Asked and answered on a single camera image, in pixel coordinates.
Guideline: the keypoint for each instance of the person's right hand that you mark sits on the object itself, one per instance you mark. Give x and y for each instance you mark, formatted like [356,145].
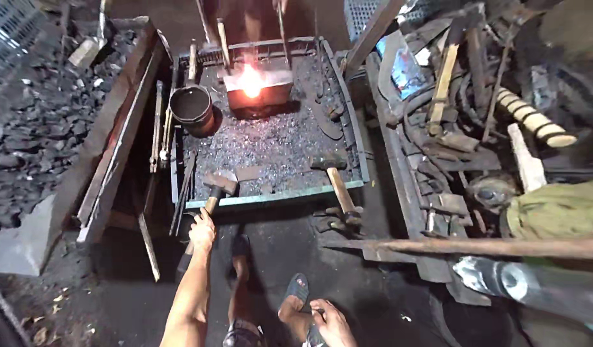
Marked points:
[336,329]

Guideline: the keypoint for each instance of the person's left hand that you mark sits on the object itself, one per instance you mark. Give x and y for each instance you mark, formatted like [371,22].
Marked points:
[201,234]

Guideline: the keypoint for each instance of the person's left fingers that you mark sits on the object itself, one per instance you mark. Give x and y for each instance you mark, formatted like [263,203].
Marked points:
[202,219]

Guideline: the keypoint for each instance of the person's right fingers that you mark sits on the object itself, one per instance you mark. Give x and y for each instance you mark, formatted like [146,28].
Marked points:
[321,306]

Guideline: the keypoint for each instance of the person's left forearm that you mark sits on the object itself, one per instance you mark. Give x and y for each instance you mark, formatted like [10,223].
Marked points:
[189,299]

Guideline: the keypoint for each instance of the person's legs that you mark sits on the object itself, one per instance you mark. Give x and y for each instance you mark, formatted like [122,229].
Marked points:
[294,315]

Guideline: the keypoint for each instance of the dark iron tongs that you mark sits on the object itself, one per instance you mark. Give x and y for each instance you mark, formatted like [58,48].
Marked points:
[185,190]

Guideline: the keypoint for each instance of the thin wooden stick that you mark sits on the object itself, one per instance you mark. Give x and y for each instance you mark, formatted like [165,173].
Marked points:
[149,249]

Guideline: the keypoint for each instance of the flat rectangular metal plate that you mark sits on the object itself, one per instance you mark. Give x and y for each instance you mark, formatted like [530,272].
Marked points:
[249,173]

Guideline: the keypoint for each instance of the round rusty metal pot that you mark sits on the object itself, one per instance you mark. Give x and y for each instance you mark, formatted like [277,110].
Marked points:
[192,108]

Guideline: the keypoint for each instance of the rectangular steel anvil block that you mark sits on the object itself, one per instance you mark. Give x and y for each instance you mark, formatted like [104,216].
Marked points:
[272,99]

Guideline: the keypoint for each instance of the rusty metal coal trough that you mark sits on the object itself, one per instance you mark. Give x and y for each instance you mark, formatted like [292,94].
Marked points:
[114,108]

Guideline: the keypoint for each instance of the glowing hot metal piece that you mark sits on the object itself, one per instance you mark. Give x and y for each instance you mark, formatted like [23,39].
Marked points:
[251,83]

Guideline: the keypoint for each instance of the long brown wooden pole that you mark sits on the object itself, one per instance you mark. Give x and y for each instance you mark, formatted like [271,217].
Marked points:
[494,246]

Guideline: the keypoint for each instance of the pile of coal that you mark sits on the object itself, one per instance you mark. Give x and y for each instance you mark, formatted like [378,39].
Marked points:
[41,125]

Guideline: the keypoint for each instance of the pile of scrap tools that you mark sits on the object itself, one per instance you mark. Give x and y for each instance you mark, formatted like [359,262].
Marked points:
[443,154]

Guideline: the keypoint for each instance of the long thin metal tongs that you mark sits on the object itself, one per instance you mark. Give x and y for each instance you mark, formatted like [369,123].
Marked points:
[283,36]

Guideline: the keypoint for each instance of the blue printed packet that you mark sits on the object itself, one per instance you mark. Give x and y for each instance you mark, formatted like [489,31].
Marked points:
[403,72]

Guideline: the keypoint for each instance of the pale wooden wedge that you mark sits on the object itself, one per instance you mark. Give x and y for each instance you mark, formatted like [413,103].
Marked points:
[527,160]

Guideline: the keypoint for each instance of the olive green cloth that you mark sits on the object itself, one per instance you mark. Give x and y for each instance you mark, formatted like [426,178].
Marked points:
[559,209]

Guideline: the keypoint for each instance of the blue-grey plastic basket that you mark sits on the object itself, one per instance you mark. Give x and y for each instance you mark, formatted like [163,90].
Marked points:
[9,19]

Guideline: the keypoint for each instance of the wooden roll with black bands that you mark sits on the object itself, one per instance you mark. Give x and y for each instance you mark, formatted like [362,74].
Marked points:
[534,117]

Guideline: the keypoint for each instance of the metal tray frame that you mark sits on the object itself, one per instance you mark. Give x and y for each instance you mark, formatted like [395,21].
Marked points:
[277,195]

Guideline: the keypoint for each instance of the metal scrap table frame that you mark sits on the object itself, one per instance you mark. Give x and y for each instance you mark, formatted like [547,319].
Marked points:
[398,159]

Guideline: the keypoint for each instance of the slanted wooden post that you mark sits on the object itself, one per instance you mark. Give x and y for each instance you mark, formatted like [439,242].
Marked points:
[371,36]

